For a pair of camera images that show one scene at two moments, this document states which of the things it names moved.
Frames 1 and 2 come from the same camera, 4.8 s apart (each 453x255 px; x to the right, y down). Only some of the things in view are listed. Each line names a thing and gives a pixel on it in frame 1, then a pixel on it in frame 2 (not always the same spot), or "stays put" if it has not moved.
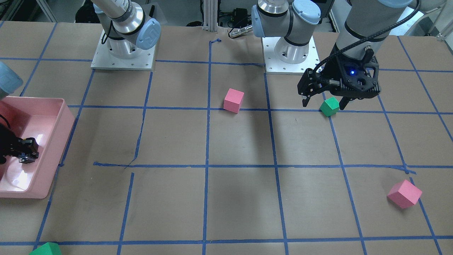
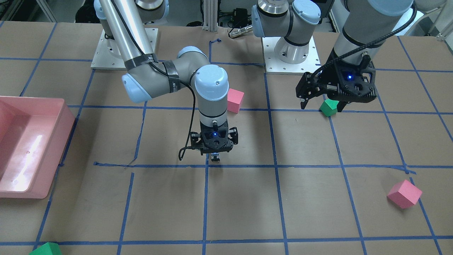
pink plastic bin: (49, 120) stays put
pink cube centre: (232, 100) stays put
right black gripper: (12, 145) → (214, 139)
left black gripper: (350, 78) stays put
